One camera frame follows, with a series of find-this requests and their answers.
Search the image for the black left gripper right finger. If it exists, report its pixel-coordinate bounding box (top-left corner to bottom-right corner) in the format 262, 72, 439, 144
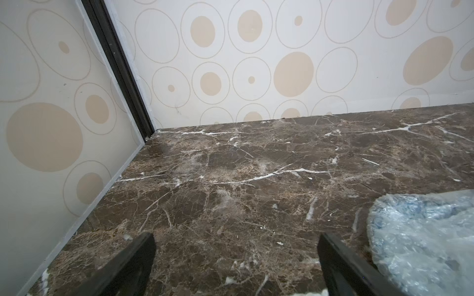
317, 233, 403, 296

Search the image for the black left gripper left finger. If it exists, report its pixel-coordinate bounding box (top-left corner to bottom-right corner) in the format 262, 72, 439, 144
71, 233, 156, 296

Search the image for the black frame post back left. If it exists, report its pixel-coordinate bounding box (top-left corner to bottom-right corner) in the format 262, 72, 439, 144
80, 0, 155, 141

